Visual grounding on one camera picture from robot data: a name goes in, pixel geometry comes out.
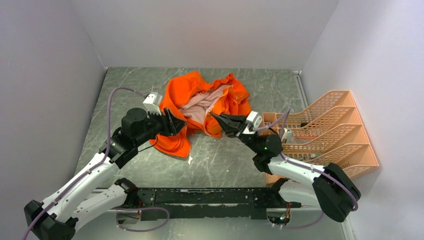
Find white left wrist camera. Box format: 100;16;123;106
143;92;163;116

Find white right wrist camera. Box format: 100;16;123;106
246;110;263;131

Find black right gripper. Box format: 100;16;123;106
213;110;262;154

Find peach plastic file organizer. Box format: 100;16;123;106
261;90;379;179

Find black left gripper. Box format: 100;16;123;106
135;106;188;147

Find small items in organizer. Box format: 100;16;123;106
279;128;322;161

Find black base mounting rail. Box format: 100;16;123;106
125;187;301;221

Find orange jacket with pink lining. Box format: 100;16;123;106
150;71;252;158

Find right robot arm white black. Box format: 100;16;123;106
212;111;361;223

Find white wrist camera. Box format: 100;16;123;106
246;110;263;131
143;92;163;116

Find aluminium frame rail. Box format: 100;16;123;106
79;188;357;240

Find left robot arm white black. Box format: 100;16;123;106
23;108;187;240

